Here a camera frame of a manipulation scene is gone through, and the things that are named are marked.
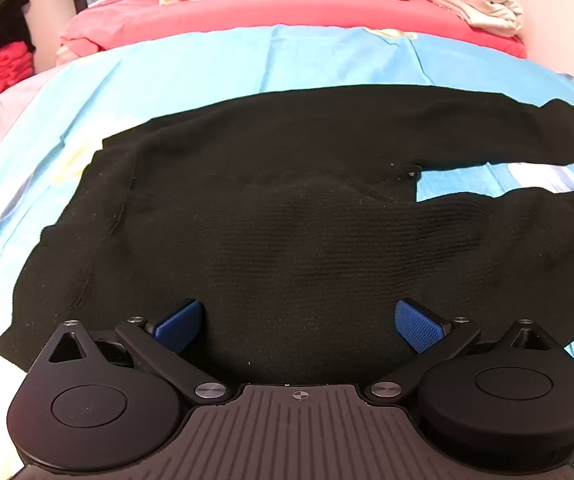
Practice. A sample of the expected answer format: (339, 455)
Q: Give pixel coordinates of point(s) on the blue printed bedsheet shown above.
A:
(42, 160)

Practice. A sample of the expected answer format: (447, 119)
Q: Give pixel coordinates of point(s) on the stack of red clothes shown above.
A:
(9, 67)

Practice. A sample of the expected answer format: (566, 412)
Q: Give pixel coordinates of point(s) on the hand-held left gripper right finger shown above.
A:
(419, 327)

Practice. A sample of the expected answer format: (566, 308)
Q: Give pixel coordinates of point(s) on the red bedsheet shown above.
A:
(267, 12)

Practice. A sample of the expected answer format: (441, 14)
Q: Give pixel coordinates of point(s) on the black knit pants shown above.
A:
(287, 210)

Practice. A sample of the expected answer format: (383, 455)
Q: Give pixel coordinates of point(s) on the rolled cream and pink towel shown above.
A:
(487, 7)

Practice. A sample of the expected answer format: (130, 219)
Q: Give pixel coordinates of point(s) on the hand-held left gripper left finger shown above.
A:
(179, 326)

